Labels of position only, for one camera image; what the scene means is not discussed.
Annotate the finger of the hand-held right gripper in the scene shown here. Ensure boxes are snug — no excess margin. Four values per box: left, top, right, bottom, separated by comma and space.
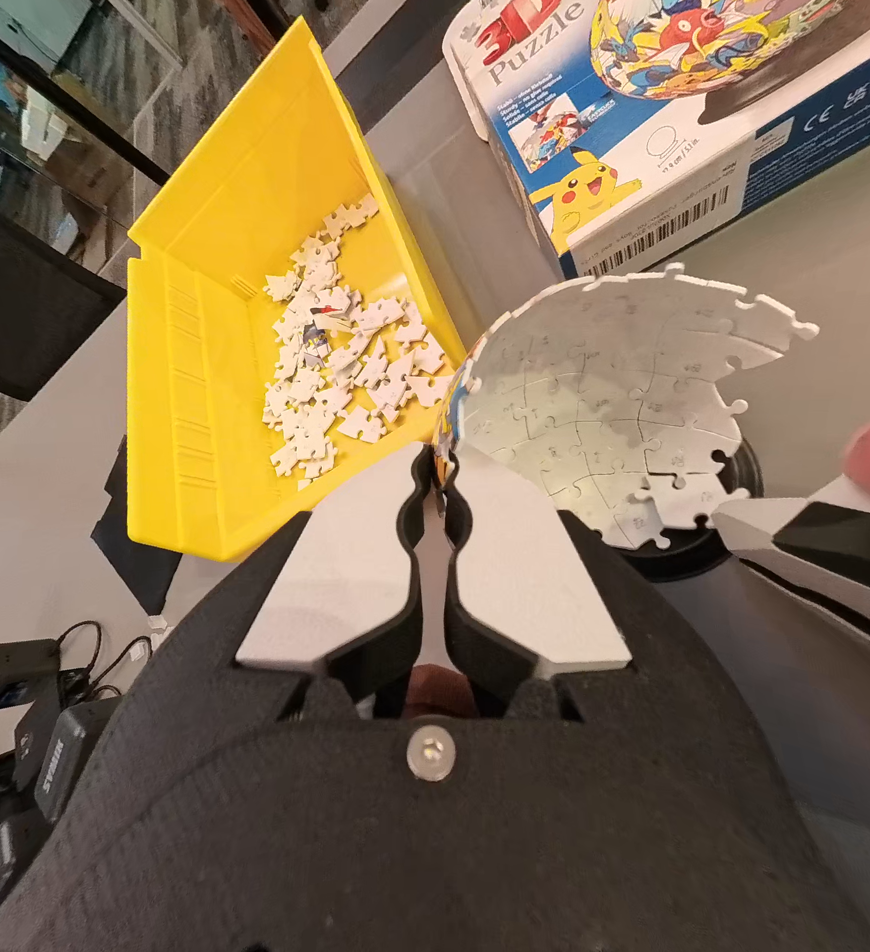
807, 475, 870, 516
710, 497, 870, 650

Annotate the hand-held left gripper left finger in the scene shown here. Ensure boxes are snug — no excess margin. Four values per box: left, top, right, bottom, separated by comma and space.
235, 440, 425, 702

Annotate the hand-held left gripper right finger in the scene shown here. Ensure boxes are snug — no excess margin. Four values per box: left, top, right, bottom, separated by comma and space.
441, 450, 633, 709

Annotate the black round ball stand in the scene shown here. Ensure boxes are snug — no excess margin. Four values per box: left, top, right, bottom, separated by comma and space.
627, 437, 765, 585

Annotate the partly built puzzle ball shell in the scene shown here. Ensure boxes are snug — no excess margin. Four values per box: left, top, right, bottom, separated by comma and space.
431, 264, 821, 553

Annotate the pile of puzzle pieces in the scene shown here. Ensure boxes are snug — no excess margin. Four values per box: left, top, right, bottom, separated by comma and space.
260, 193, 456, 493

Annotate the yellow plastic bin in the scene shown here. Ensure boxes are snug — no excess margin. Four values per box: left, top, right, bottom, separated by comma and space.
126, 15, 470, 564

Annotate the blue puzzle box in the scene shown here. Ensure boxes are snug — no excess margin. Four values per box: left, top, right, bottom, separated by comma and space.
442, 0, 870, 281

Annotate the black flat plate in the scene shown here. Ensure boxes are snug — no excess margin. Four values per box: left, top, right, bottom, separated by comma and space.
91, 435, 184, 620

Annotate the black device with blue label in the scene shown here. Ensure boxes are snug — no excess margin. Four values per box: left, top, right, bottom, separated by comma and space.
0, 638, 62, 716

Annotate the black mesh chair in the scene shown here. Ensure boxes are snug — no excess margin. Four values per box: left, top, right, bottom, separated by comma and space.
0, 192, 128, 404

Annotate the black cable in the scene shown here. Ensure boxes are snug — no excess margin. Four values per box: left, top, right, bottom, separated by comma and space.
56, 619, 155, 704

